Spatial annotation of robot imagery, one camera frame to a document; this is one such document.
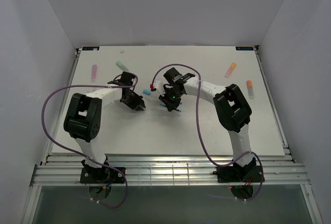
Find light blue highlighter cap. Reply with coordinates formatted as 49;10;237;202
142;89;152;96

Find orange pink highlighter pen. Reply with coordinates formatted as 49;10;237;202
225;63;236;78

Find orange capped marker pen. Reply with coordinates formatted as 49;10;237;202
246;80;254;99

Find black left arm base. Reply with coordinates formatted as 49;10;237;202
79;160;126;184

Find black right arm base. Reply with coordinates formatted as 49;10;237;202
212;157;265;183

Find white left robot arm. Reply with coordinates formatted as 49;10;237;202
64;71;145;183

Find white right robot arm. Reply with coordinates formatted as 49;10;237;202
159;67;257;181

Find green highlighter cap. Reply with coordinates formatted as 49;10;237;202
116;61;130;72

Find blue label sticker left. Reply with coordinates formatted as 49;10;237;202
82;46;100;51

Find blue label sticker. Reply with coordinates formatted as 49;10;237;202
235;46;254;51
82;46;100;51

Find blue label sticker right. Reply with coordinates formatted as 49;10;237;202
235;46;254;51

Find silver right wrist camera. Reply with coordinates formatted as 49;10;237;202
150;80;165;96

